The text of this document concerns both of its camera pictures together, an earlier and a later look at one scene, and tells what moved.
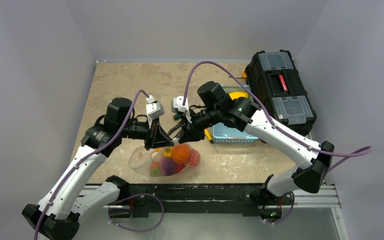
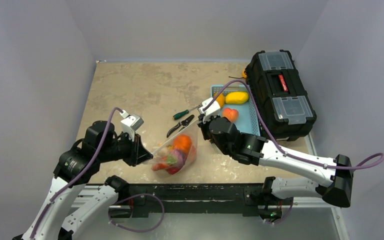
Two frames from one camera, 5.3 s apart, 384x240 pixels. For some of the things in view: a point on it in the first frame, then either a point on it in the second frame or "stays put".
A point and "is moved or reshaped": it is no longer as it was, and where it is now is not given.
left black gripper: [155, 137] → [138, 153]
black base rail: [143, 200] stays put
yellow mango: [237, 94] stays put
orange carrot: [155, 171] → [159, 166]
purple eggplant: [169, 165] → [180, 156]
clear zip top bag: [165, 161] is moved or reshaped
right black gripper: [188, 131] → [204, 124]
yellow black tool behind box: [244, 75] stays put
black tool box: [273, 76] stays put
